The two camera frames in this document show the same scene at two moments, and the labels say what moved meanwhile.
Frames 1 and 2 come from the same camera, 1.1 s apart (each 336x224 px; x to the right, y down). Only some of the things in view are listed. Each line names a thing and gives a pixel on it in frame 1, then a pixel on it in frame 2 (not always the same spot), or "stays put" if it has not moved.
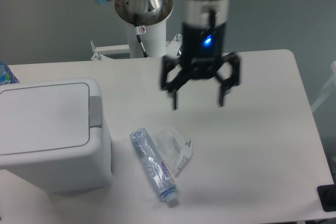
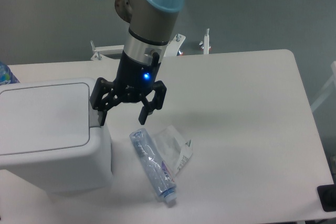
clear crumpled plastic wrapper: x=174 y=149 stays put
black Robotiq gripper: x=202 y=49 → x=135 y=80
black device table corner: x=327 y=194 stays put
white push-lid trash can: x=52 y=133 stays put
